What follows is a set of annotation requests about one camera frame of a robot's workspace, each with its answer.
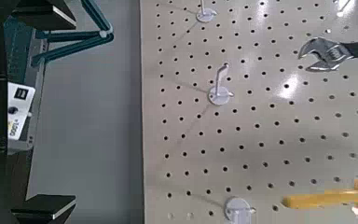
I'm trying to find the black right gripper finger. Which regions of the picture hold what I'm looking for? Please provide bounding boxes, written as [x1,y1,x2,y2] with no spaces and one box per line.
[0,193,77,224]
[0,0,77,31]

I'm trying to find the blue-grey plastic crate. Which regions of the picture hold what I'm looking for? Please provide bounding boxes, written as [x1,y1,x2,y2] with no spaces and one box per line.
[3,17,49,154]

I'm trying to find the white pegboard hook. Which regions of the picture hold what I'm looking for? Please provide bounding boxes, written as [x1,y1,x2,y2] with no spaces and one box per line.
[223,196,257,224]
[207,63,235,106]
[195,0,218,23]

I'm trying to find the white perforated pegboard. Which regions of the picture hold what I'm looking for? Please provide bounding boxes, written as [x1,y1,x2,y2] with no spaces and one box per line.
[139,0,358,224]

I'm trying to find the teal metal frame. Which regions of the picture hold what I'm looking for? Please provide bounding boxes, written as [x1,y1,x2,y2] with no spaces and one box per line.
[30,0,115,68]

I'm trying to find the yellow-handled pliers on card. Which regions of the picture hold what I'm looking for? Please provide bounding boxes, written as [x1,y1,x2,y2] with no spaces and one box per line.
[281,176,358,224]

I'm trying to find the black-handled adjustable wrench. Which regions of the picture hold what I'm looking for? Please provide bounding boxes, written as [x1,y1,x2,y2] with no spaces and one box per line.
[296,36,358,74]

